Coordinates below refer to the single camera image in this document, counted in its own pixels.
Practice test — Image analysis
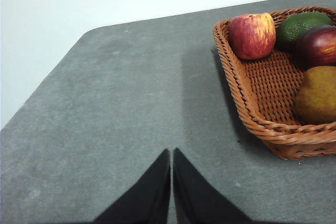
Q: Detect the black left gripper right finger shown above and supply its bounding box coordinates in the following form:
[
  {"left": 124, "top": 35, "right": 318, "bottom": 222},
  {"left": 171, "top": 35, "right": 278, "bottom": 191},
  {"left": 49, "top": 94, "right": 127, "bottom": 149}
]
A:
[{"left": 172, "top": 147, "right": 254, "bottom": 224}]

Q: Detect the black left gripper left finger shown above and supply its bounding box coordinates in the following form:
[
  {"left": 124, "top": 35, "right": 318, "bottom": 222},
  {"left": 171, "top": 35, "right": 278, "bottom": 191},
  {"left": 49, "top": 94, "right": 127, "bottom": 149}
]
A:
[{"left": 93, "top": 149, "right": 172, "bottom": 224}]

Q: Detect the yellow-orange mango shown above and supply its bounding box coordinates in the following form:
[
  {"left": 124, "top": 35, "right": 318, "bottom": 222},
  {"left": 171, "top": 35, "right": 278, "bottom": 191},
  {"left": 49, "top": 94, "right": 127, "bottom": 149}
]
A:
[{"left": 293, "top": 66, "right": 336, "bottom": 125}]

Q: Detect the brown wicker basket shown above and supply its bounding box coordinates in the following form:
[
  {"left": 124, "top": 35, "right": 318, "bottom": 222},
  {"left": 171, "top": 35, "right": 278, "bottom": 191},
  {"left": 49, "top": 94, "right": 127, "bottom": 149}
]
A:
[{"left": 212, "top": 5, "right": 336, "bottom": 161}]

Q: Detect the red yellow apple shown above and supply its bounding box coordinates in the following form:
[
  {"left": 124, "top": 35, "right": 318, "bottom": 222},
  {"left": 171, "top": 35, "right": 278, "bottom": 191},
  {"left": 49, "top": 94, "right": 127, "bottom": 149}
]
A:
[{"left": 229, "top": 12, "right": 277, "bottom": 60}]

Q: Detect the dark red plum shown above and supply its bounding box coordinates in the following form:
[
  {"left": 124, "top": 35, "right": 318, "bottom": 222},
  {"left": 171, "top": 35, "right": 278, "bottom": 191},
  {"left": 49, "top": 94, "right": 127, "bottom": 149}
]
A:
[{"left": 293, "top": 25, "right": 336, "bottom": 70}]

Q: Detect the green avocado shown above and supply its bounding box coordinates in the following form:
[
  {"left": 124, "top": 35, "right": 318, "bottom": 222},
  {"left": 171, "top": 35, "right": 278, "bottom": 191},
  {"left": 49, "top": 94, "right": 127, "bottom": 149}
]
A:
[{"left": 275, "top": 12, "right": 334, "bottom": 51}]

